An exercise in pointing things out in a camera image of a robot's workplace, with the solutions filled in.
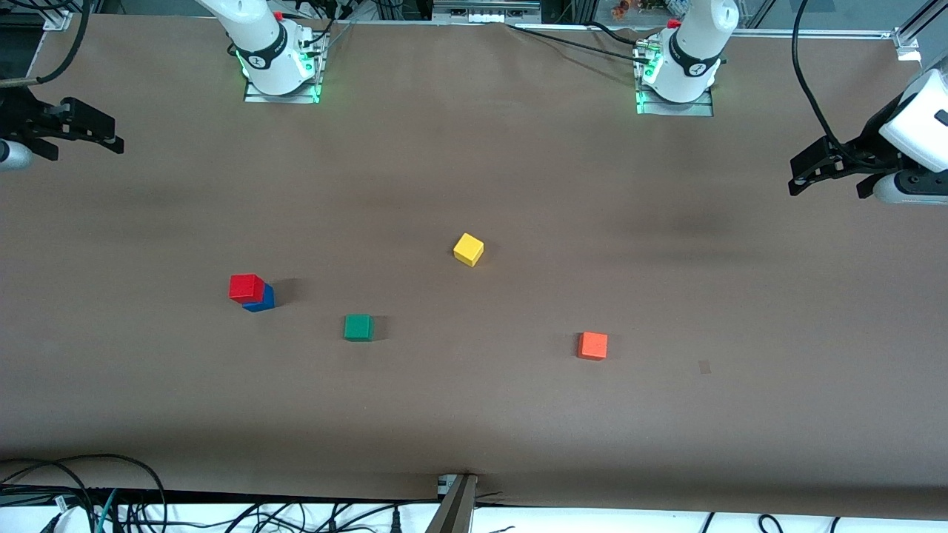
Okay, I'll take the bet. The red wooden cube block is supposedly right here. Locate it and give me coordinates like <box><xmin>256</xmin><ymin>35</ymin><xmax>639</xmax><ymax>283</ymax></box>
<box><xmin>229</xmin><ymin>273</ymin><xmax>265</xmax><ymax>304</ymax></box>

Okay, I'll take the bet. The yellow wooden cube block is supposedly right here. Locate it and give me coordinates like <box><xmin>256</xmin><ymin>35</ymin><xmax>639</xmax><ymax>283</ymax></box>
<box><xmin>453</xmin><ymin>232</ymin><xmax>485</xmax><ymax>267</ymax></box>

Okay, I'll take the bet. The white power strip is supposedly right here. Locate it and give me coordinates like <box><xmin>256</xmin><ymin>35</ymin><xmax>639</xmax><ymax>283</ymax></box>
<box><xmin>433</xmin><ymin>0</ymin><xmax>541</xmax><ymax>21</ymax></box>

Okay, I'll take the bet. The brown table cover sheet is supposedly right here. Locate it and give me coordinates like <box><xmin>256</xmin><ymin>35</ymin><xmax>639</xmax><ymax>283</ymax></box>
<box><xmin>0</xmin><ymin>13</ymin><xmax>948</xmax><ymax>519</ymax></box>

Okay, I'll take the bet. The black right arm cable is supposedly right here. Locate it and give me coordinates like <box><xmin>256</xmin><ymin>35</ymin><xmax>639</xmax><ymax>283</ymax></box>
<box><xmin>0</xmin><ymin>0</ymin><xmax>91</xmax><ymax>88</ymax></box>

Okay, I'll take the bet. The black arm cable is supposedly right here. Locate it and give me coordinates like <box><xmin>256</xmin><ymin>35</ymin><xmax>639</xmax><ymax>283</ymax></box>
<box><xmin>791</xmin><ymin>0</ymin><xmax>889</xmax><ymax>167</ymax></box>
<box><xmin>0</xmin><ymin>0</ymin><xmax>91</xmax><ymax>88</ymax></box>

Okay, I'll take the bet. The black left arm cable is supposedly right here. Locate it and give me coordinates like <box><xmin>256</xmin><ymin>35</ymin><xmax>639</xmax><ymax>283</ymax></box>
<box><xmin>791</xmin><ymin>0</ymin><xmax>889</xmax><ymax>167</ymax></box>

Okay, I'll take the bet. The aluminium frame corner profile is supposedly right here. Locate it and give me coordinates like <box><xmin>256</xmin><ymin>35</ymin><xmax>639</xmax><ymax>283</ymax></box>
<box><xmin>892</xmin><ymin>0</ymin><xmax>948</xmax><ymax>61</ymax></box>

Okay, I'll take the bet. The aluminium frame rail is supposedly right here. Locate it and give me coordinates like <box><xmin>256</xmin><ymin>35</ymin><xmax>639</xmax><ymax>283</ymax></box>
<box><xmin>722</xmin><ymin>28</ymin><xmax>897</xmax><ymax>39</ymax></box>

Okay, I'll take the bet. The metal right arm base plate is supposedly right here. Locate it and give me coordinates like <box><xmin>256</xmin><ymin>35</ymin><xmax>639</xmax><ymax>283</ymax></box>
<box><xmin>244</xmin><ymin>30</ymin><xmax>328</xmax><ymax>104</ymax></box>

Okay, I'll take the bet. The short black table cable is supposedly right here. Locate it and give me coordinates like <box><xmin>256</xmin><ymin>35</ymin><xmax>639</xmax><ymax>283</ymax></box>
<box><xmin>589</xmin><ymin>21</ymin><xmax>652</xmax><ymax>47</ymax></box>

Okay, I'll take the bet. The long black table cable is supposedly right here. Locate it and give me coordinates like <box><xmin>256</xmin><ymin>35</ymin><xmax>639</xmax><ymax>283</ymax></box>
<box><xmin>507</xmin><ymin>24</ymin><xmax>645</xmax><ymax>60</ymax></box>

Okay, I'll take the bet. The black looped floor cable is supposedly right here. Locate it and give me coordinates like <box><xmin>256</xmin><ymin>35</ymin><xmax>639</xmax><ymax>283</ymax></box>
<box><xmin>0</xmin><ymin>453</ymin><xmax>170</xmax><ymax>533</ymax></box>

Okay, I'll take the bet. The teal cable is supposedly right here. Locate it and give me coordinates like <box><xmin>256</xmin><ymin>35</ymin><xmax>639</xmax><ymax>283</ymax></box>
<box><xmin>95</xmin><ymin>489</ymin><xmax>119</xmax><ymax>533</ymax></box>

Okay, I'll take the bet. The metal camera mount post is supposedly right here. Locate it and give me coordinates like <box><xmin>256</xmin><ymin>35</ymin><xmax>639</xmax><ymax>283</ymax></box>
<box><xmin>426</xmin><ymin>474</ymin><xmax>478</xmax><ymax>533</ymax></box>

